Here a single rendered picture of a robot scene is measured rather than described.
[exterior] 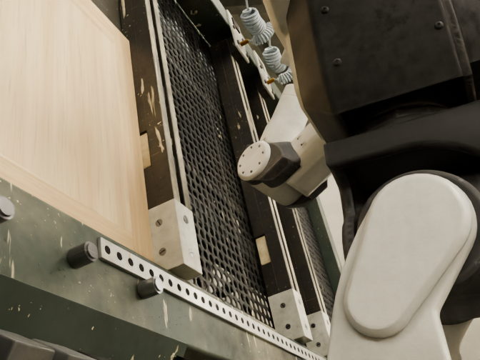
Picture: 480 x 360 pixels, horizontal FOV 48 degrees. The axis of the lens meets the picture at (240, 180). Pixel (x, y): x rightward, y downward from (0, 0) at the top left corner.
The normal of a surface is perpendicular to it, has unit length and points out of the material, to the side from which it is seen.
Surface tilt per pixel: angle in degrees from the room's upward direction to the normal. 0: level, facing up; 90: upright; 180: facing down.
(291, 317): 90
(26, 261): 57
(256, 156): 90
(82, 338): 90
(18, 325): 90
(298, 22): 114
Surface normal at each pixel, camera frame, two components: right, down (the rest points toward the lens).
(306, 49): -0.93, 0.00
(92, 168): 0.88, -0.39
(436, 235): -0.44, -0.44
